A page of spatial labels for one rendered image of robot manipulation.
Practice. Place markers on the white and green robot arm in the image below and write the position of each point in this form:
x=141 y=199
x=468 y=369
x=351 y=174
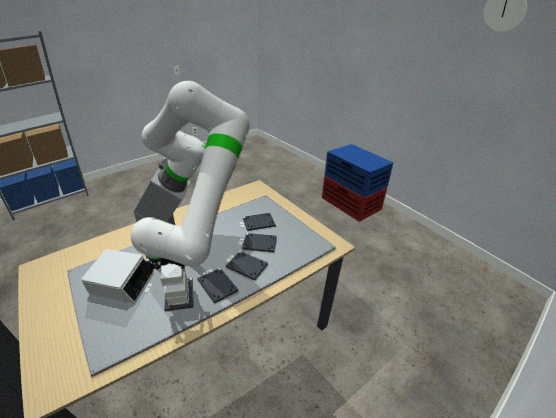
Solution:
x=189 y=244

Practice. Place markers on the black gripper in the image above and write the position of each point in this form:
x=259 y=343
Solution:
x=158 y=267

